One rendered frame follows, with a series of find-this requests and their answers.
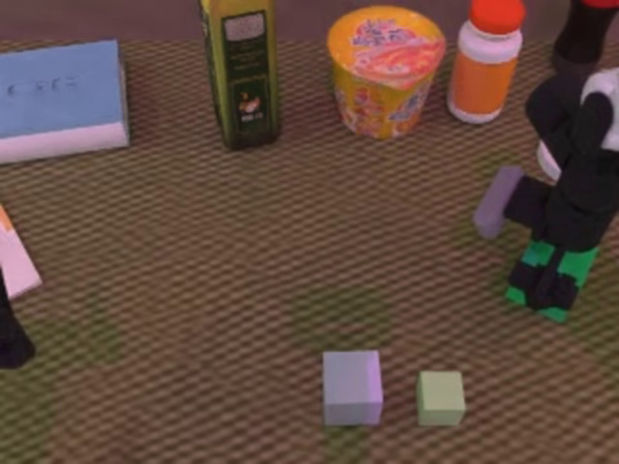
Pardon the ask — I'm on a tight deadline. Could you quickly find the green object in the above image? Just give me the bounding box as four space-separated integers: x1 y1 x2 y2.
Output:
504 238 602 325

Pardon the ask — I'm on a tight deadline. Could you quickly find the small green cube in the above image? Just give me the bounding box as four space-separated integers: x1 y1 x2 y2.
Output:
416 369 467 428

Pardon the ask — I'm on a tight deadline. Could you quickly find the purple cube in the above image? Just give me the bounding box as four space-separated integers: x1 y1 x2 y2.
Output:
321 349 385 428

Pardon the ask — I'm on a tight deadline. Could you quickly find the orange bottle red cap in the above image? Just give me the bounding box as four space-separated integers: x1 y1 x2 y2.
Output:
446 0 528 125

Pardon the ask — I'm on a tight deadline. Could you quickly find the dark cola bottle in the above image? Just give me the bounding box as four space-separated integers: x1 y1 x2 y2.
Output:
550 0 619 74

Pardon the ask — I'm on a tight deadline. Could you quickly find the brown woven table mat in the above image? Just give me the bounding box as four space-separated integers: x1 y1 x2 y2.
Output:
0 39 619 464

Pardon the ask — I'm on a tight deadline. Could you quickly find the yellow instant noodle cup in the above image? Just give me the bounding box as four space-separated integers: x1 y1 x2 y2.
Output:
325 5 448 142

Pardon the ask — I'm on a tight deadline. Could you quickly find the blue and white box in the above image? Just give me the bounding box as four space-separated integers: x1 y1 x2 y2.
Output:
0 39 132 164

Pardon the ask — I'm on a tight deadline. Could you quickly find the green olive oil bottle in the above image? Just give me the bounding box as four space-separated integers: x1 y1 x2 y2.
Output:
198 0 283 152

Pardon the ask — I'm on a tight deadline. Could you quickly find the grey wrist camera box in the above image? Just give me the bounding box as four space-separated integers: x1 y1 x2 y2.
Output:
472 165 527 239

